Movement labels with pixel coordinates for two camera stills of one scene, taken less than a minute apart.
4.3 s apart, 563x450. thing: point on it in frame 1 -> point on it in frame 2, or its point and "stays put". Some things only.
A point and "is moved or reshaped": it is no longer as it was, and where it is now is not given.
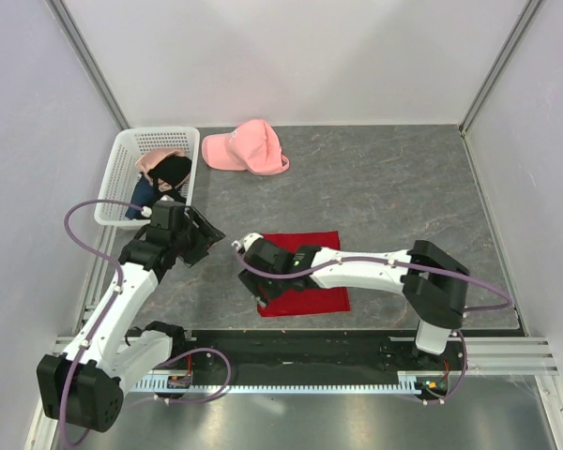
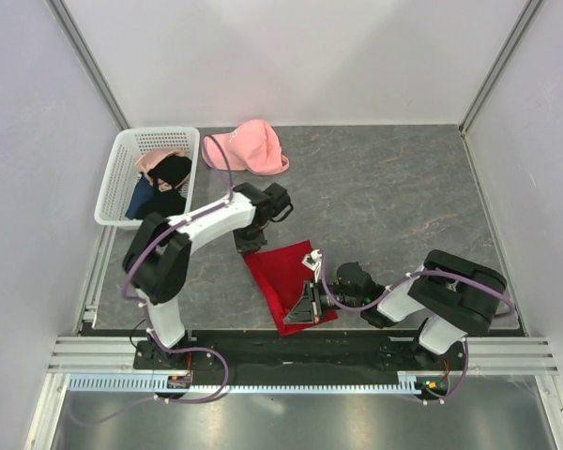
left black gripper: x=205 y=235 -> x=248 y=246
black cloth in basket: x=168 y=174 stays put
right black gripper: x=253 y=281 -> x=308 y=309
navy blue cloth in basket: x=143 y=195 stays put
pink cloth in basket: x=150 y=159 stays put
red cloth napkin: x=312 y=299 is moved or reshaped
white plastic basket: x=116 y=173 stays put
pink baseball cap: x=252 y=146 stays put
